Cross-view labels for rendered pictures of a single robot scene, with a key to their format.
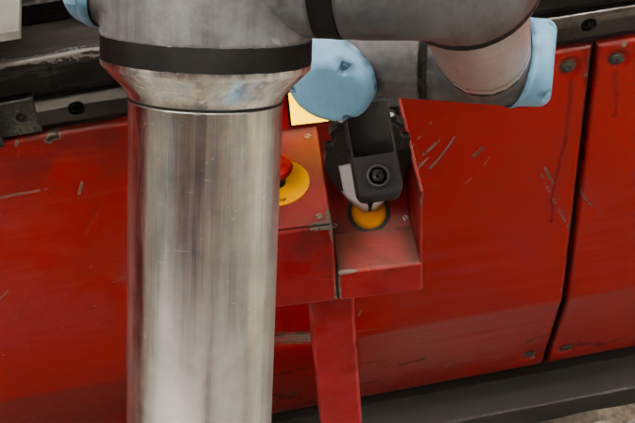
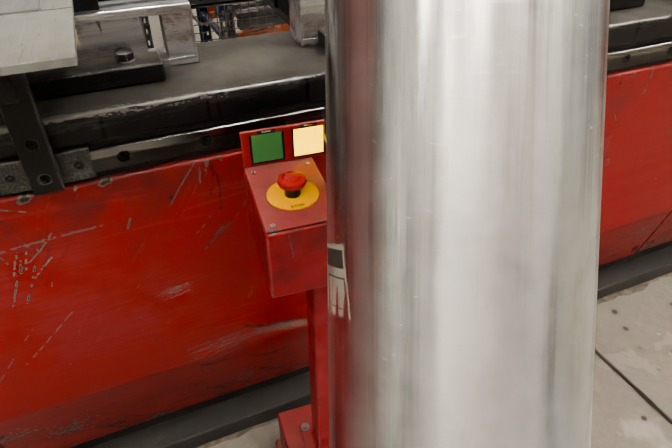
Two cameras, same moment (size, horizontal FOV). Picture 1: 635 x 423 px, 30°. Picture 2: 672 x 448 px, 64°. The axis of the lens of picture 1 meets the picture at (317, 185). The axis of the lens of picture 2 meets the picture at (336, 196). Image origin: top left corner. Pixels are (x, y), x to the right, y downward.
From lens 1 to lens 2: 0.55 m
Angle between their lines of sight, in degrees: 14
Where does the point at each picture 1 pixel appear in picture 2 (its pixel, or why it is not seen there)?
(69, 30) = (116, 95)
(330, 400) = (324, 364)
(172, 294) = (484, 106)
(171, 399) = (480, 348)
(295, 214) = (314, 214)
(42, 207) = (98, 241)
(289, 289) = (309, 276)
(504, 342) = not seen: hidden behind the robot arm
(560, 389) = not seen: hidden behind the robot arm
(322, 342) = (321, 320)
